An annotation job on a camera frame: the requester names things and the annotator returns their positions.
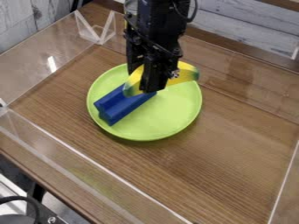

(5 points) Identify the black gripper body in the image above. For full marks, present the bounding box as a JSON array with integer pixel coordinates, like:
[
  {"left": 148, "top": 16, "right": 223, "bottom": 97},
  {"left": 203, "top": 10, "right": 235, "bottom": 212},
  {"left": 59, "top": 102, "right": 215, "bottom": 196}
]
[{"left": 123, "top": 0, "right": 194, "bottom": 74}]

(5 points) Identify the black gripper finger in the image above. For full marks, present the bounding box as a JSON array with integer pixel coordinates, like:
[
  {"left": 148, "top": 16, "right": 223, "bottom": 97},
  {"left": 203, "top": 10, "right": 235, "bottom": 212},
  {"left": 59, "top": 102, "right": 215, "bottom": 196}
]
[
  {"left": 139, "top": 55, "right": 179, "bottom": 93},
  {"left": 125, "top": 31, "right": 146, "bottom": 73}
]

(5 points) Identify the yellow toy banana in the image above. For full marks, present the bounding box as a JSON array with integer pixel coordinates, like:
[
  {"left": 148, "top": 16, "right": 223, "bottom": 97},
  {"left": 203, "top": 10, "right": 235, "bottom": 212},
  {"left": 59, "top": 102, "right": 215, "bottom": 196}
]
[{"left": 123, "top": 61, "right": 200, "bottom": 97}]

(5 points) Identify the green round plate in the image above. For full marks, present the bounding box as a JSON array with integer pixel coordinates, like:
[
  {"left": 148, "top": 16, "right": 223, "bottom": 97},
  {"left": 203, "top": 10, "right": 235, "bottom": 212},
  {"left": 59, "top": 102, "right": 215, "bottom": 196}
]
[{"left": 87, "top": 64, "right": 202, "bottom": 141}]

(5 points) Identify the blue plastic block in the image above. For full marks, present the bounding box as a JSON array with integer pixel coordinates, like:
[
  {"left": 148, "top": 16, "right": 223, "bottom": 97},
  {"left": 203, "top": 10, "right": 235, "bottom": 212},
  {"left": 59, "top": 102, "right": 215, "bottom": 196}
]
[{"left": 93, "top": 86, "right": 156, "bottom": 126}]

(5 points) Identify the black chair part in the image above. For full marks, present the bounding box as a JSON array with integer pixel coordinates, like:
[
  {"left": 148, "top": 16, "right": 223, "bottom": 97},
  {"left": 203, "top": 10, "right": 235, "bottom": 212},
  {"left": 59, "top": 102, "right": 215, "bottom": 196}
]
[{"left": 0, "top": 196, "right": 69, "bottom": 224}]

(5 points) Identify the clear acrylic triangular bracket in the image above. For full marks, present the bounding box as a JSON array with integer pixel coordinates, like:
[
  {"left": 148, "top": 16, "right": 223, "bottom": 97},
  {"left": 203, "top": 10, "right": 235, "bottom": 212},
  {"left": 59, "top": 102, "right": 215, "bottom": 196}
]
[{"left": 75, "top": 10, "right": 116, "bottom": 46}]

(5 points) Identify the clear acrylic front wall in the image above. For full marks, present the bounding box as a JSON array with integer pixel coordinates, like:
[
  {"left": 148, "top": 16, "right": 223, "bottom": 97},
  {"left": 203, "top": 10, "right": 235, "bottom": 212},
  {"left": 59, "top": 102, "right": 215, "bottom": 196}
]
[{"left": 0, "top": 104, "right": 192, "bottom": 224}]

